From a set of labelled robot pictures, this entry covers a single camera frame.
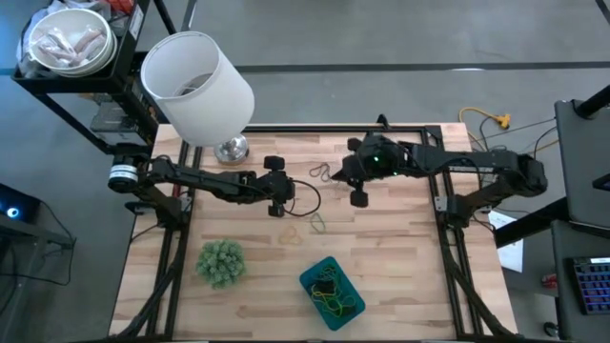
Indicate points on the dark grey desk panel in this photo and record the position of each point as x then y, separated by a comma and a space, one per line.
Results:
581, 167

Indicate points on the pink wrapped packets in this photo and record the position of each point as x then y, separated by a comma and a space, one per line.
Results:
86, 40

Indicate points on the red can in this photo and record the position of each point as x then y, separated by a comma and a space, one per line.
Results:
549, 281

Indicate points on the black device with blue light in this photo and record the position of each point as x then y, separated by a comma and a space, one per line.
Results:
14, 205

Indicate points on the backlit computer keyboard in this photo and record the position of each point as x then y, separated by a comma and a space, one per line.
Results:
593, 286

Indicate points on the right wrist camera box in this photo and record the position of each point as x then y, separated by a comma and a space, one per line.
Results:
379, 159

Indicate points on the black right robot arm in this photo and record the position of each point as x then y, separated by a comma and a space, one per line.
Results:
476, 159

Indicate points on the black metal table frame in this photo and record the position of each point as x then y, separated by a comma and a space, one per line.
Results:
333, 129

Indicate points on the brown rubber band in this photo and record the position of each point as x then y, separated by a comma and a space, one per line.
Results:
312, 170

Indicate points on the yellow flat stick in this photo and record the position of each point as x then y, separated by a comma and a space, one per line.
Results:
281, 238

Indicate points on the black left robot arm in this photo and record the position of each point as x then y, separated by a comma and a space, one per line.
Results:
200, 178

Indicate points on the thick black rubber band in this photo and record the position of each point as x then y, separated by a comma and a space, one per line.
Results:
325, 287

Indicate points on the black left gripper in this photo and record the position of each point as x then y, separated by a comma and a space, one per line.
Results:
274, 188

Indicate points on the white paper sheet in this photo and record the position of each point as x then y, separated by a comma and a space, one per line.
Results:
512, 252

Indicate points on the black utility cart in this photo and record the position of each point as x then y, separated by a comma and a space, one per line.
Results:
121, 71

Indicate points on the green artificial potted plant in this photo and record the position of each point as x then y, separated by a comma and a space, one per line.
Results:
220, 263

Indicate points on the white shade silver table lamp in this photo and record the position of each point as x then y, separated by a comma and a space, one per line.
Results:
205, 95

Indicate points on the yellow rubber band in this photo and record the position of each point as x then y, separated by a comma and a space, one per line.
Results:
320, 299

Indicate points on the white ceramic bowl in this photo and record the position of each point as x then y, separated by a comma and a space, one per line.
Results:
71, 18

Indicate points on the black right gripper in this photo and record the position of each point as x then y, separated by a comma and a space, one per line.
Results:
358, 197

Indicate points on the green rubber band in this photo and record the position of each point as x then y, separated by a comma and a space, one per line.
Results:
325, 225
337, 313

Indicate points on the blue plastic bin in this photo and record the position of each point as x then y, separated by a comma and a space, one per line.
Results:
307, 278

